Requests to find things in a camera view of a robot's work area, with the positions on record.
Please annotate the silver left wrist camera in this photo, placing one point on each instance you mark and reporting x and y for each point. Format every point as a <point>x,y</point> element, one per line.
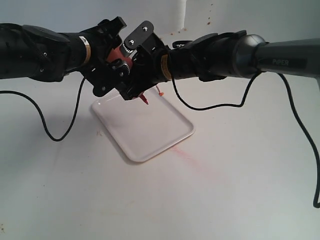
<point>136,38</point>

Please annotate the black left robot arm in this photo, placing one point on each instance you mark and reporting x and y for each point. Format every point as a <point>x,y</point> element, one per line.
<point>28,51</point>

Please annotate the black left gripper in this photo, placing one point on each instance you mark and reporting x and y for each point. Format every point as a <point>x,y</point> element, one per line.
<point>102,73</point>

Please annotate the red sauce squeeze bottle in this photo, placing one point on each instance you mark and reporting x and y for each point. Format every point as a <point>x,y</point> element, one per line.
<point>115,54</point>

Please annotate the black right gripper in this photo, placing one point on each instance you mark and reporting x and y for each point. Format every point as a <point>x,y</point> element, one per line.
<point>149,68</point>

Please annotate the white rectangular tray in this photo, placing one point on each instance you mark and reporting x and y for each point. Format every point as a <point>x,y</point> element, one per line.
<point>142,130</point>

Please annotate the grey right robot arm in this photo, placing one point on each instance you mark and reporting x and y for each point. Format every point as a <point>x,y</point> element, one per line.
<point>217,56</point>

